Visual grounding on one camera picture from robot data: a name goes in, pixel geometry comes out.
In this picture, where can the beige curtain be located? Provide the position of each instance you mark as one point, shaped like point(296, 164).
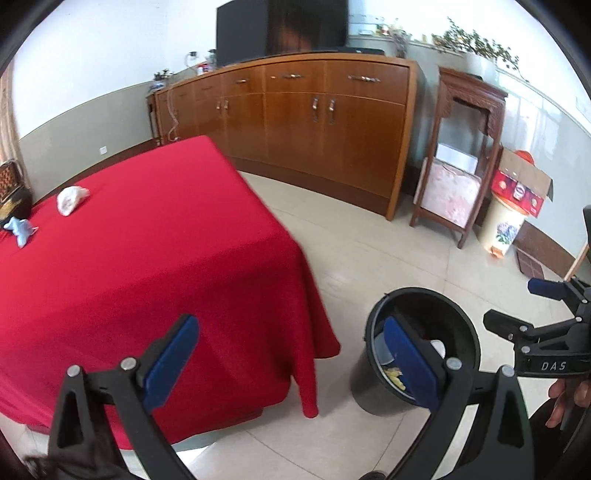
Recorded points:
point(9, 120)

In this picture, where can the red tablecloth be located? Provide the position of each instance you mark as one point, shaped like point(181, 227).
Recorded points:
point(138, 277)

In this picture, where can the white floral waste bin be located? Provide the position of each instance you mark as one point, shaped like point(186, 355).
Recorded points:
point(503, 226)

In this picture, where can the light blue crumpled wrapper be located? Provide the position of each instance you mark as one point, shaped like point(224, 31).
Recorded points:
point(21, 230)

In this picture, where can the open cardboard box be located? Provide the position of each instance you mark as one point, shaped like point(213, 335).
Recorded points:
point(521, 184)

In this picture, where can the black flat television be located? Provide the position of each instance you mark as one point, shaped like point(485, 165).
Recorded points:
point(281, 27)

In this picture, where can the wooden sideboard cabinet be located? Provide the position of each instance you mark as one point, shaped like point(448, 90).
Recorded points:
point(300, 129)

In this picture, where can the person's right hand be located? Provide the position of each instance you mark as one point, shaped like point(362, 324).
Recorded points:
point(565, 401)

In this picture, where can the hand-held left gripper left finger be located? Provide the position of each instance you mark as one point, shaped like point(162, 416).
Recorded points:
point(171, 364)

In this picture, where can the black trash bin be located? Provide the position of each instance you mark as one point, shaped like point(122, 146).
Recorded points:
point(461, 332)

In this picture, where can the white flat box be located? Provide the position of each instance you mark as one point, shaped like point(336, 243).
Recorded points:
point(457, 157)

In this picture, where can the vase with dried flowers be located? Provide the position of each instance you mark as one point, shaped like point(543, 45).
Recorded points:
point(399, 44)

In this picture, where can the clear glass tank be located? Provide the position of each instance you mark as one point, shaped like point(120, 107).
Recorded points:
point(364, 25)

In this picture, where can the person's dark clothing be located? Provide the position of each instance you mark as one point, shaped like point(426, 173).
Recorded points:
point(563, 452)

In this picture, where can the pink floral cushion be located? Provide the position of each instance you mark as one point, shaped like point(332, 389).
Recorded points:
point(450, 194)

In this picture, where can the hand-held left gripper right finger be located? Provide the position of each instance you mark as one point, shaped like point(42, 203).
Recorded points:
point(411, 364)

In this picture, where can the potted green plant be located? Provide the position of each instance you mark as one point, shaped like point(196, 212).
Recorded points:
point(480, 46)

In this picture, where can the white crumpled paper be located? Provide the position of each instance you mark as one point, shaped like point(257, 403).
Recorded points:
point(71, 201)

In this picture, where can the dark brown floor mat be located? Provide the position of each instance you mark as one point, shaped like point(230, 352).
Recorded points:
point(531, 264)

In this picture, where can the dark wooden side stand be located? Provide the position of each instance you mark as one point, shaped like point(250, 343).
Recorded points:
point(475, 90)

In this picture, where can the wooden frame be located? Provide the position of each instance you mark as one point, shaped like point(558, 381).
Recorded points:
point(577, 261)

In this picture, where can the black set-top box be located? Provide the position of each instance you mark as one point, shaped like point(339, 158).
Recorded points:
point(364, 50)

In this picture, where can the small white red jar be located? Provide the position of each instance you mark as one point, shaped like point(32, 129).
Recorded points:
point(202, 70)

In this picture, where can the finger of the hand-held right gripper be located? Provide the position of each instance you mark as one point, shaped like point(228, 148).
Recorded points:
point(549, 364)
point(547, 288)

